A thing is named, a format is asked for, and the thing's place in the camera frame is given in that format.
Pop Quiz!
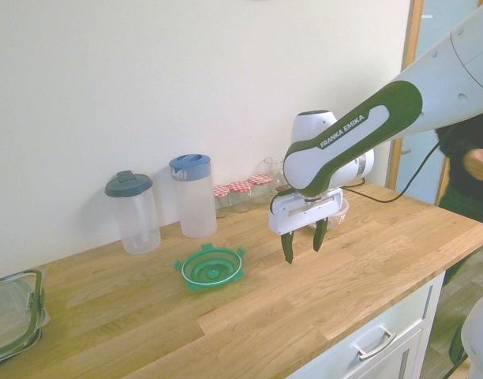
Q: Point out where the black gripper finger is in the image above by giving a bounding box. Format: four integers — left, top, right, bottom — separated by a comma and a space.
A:
313, 218, 330, 253
279, 231, 295, 266

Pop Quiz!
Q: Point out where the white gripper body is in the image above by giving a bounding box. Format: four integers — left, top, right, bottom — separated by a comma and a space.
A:
268, 188, 344, 237

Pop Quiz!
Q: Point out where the green round container lid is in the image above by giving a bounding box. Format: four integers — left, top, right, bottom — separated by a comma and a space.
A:
171, 242, 248, 293

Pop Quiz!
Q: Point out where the glass jar red checkered lid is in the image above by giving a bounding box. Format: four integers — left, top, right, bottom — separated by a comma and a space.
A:
248, 174, 275, 205
229, 180, 253, 214
213, 185, 231, 219

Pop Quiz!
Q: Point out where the clear pitcher with blue lid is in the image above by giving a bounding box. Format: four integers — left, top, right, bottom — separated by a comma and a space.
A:
169, 153, 218, 239

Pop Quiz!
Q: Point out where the clear pitcher with dark lid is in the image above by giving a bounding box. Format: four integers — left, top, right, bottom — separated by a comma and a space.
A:
104, 170, 162, 255

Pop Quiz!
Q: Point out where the rectangular container green-rimmed lid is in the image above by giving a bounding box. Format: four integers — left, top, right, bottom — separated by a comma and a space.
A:
0, 269, 51, 366

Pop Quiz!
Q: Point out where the bystander hand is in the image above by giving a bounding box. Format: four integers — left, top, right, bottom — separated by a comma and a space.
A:
464, 148, 483, 182

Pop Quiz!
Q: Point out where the clear plastic cereal bowl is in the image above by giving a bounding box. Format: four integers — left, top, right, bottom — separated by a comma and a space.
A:
324, 197, 351, 233

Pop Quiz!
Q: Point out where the tall clear drinking glass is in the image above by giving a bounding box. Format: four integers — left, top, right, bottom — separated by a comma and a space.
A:
263, 157, 286, 198

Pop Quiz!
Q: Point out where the person in dark clothes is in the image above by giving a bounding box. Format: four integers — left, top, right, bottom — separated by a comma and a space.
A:
434, 115, 483, 366

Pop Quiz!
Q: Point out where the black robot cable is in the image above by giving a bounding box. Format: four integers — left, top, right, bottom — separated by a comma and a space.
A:
343, 141, 442, 205

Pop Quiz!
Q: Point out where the silver drawer handle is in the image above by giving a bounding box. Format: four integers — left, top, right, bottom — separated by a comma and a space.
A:
352, 329, 397, 361

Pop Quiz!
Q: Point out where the wooden door frame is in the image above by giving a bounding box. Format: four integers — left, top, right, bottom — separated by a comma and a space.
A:
384, 0, 483, 206

